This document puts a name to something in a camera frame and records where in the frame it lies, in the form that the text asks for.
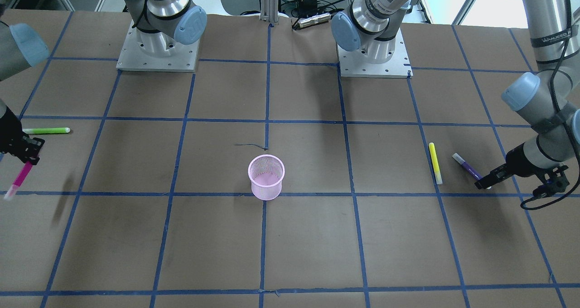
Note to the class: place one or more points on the yellow marker pen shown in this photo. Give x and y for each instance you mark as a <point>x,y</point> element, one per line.
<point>435,163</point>

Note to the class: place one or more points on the pink mesh cup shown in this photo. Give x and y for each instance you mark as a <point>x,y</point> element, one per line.
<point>266,174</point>

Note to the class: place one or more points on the green marker pen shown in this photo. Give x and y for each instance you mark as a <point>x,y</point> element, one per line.
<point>46,131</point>

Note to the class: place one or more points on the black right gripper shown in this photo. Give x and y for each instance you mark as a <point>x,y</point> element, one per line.
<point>10,134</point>

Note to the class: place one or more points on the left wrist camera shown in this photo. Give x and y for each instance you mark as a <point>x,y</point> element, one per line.
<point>553,181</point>

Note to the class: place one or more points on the black power adapter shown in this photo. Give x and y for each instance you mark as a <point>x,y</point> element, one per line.
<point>307,8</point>

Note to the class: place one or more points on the purple marker pen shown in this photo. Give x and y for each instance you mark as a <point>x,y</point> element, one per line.
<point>467,167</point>

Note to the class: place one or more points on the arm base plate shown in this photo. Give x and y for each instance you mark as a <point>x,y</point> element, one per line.
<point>387,59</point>
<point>143,52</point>

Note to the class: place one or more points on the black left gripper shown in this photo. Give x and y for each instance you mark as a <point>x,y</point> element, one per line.
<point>521,163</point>

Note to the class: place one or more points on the aluminium frame post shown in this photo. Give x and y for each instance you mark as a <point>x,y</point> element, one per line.
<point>269,11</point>

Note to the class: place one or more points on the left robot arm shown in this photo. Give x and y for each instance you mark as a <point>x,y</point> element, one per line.
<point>539,98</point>

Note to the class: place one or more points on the pink marker pen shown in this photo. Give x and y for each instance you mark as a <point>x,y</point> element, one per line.
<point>17,183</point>

